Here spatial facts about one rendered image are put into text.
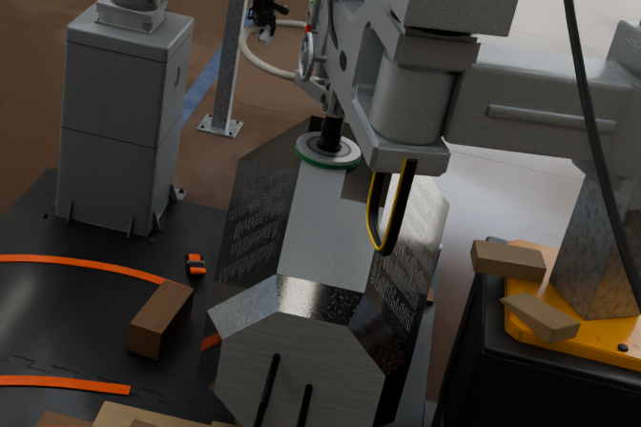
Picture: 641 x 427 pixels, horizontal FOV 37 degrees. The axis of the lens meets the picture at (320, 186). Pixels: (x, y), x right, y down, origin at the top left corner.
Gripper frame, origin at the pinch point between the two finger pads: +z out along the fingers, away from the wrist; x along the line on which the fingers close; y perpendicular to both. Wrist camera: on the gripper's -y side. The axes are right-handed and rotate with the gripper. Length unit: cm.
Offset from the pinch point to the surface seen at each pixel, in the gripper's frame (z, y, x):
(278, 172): 5, 49, 74
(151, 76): 11.1, 46.8, -6.9
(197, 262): 77, 41, 30
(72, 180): 64, 68, -25
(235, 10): 26, -45, -77
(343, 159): -5, 35, 88
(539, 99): -65, 46, 157
